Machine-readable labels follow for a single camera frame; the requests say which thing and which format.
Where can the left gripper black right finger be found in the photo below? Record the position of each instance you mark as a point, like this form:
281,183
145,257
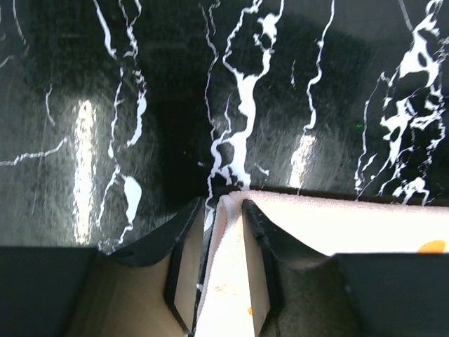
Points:
297,291

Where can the orange white patterned towel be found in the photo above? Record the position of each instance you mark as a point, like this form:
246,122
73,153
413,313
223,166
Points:
327,225

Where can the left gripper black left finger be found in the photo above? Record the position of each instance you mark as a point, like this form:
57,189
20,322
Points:
147,288

